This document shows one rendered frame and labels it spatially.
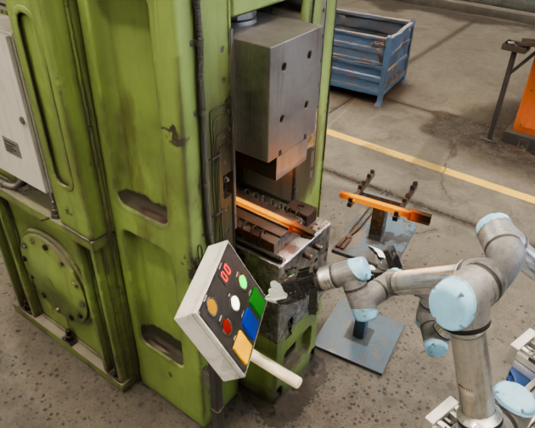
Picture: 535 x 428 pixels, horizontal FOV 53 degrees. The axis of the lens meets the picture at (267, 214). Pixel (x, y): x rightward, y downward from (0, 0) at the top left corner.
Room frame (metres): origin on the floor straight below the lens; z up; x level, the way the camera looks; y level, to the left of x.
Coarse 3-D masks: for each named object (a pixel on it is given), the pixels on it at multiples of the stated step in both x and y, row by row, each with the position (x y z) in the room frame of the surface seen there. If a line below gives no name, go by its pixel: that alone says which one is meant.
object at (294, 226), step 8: (240, 200) 1.90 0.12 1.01; (248, 208) 1.86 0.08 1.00; (256, 208) 1.85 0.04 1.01; (272, 216) 1.79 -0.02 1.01; (280, 216) 1.80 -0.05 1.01; (288, 224) 1.74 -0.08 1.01; (296, 224) 1.73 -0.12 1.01; (296, 232) 1.72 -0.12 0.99; (304, 232) 1.70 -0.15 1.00; (312, 232) 1.69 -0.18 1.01
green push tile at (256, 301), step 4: (252, 292) 1.31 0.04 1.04; (256, 292) 1.32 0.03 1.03; (252, 296) 1.29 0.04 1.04; (256, 296) 1.31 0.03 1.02; (260, 296) 1.32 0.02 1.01; (252, 300) 1.28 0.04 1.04; (256, 300) 1.30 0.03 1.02; (260, 300) 1.31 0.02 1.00; (252, 304) 1.26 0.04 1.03; (256, 304) 1.28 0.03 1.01; (260, 304) 1.30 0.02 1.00; (264, 304) 1.31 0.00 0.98; (256, 308) 1.27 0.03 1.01; (260, 308) 1.28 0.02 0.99; (256, 312) 1.26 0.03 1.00; (260, 312) 1.27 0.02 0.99; (260, 316) 1.26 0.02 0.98
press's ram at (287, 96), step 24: (264, 24) 1.85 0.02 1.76; (288, 24) 1.85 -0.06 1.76; (312, 24) 1.86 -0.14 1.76; (240, 48) 1.67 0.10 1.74; (264, 48) 1.62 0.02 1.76; (288, 48) 1.68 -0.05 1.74; (312, 48) 1.80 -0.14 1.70; (240, 72) 1.67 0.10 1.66; (264, 72) 1.62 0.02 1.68; (288, 72) 1.69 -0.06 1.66; (312, 72) 1.81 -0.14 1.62; (240, 96) 1.67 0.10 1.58; (264, 96) 1.62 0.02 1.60; (288, 96) 1.69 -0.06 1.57; (312, 96) 1.82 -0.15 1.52; (240, 120) 1.68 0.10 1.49; (264, 120) 1.62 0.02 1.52; (288, 120) 1.70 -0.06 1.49; (312, 120) 1.82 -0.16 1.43; (240, 144) 1.68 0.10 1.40; (264, 144) 1.62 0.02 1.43; (288, 144) 1.70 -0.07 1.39
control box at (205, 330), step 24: (216, 264) 1.26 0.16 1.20; (240, 264) 1.36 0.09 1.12; (192, 288) 1.18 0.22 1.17; (216, 288) 1.19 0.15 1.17; (240, 288) 1.28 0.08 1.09; (192, 312) 1.06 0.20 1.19; (216, 312) 1.11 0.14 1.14; (240, 312) 1.20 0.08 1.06; (192, 336) 1.06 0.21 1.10; (216, 336) 1.05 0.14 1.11; (216, 360) 1.04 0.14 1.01; (240, 360) 1.06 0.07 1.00
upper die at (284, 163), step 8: (296, 144) 1.75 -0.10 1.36; (304, 144) 1.79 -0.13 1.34; (288, 152) 1.70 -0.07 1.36; (296, 152) 1.75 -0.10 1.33; (304, 152) 1.79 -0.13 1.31; (240, 160) 1.74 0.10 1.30; (248, 160) 1.72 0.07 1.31; (256, 160) 1.70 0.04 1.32; (272, 160) 1.66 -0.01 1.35; (280, 160) 1.67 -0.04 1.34; (288, 160) 1.71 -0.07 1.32; (296, 160) 1.75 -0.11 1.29; (248, 168) 1.72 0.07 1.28; (256, 168) 1.70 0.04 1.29; (264, 168) 1.68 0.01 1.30; (272, 168) 1.66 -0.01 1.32; (280, 168) 1.67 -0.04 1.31; (288, 168) 1.71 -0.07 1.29; (264, 176) 1.68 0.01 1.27; (272, 176) 1.66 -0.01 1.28; (280, 176) 1.67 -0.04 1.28
